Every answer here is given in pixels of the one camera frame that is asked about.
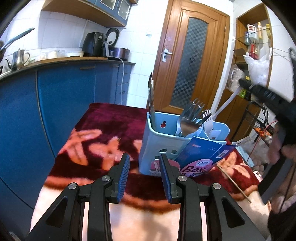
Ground wooden chopstick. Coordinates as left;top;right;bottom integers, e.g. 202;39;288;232
216;164;252;203

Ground thin white chopstick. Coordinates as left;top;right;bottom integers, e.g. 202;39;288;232
231;136;252;147

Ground white plastic fork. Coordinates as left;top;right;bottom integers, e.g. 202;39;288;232
204;109;213;135

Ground small steel fork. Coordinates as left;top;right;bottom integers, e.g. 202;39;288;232
183;110;212;137

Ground large steel fork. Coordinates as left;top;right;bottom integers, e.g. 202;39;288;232
175;98;205;137

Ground steel knife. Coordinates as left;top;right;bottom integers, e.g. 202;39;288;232
148;73;154;122

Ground right hand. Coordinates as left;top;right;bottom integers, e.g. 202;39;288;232
268;123;295;214

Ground red floral blanket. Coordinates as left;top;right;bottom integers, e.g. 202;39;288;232
31;103;271;240

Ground light blue utensil holder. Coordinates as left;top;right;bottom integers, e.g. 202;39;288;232
138;113;236;177

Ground blue lower cabinets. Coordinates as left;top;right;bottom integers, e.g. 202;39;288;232
1;61;133;238

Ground white plastic bag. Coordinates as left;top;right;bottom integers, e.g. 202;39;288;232
243;47;273;87

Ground wooden door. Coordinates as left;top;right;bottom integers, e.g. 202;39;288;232
152;1;230;114

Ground steel kettle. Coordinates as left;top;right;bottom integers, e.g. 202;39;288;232
6;49;30;71

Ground black air fryer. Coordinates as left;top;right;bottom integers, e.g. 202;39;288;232
82;32;109;57

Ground rice cooker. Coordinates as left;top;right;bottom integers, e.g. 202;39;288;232
105;27;131;61

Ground blue upper glass cabinet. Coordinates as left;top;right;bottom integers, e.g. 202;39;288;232
42;0;132;28

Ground black wire rack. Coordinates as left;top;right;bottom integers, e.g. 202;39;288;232
240;100;274;147

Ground white power cable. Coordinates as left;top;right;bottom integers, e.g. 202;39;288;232
108;56;125;105

